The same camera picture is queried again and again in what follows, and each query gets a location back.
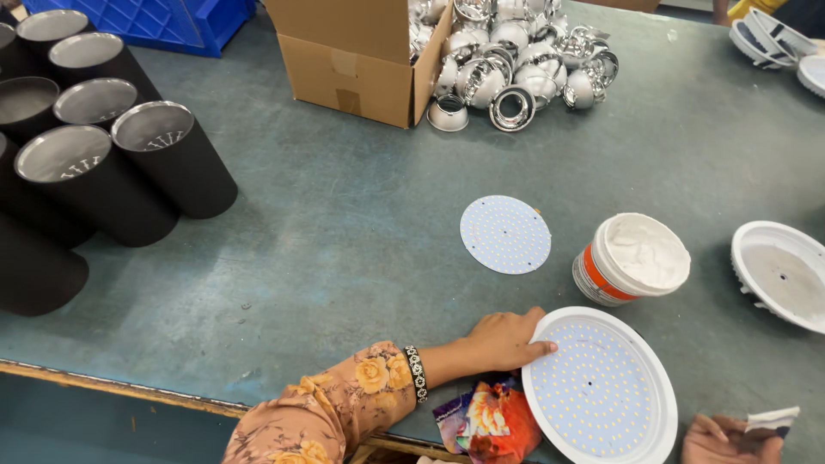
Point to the person's right hand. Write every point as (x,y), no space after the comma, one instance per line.
(725,444)

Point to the person's left hand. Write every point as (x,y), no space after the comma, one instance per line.
(499,338)

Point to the person's right fingers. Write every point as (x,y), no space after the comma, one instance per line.
(712,426)

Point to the white grey scraper card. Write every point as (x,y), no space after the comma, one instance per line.
(772,419)

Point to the white lamp housing with LED board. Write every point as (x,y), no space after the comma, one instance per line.
(599,386)

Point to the white empty lamp housing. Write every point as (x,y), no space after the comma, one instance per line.
(781,274)

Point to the white tub of thermal paste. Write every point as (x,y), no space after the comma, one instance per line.
(630,259)

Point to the colourful printed cloth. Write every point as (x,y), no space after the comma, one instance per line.
(486,422)

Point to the round white LED board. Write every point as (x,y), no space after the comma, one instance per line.
(505,234)

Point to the white ribbed lamp housing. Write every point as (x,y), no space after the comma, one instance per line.
(813,74)

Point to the stack of white lamp rings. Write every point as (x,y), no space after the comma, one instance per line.
(767,38)

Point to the pile of chrome reflector cups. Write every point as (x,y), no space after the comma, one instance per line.
(522,58)

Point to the brown cardboard box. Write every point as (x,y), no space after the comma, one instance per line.
(351,61)

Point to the group of black cylinder housings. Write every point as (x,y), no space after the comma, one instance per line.
(96,167)

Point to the blue plastic crate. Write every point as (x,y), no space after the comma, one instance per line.
(148,22)

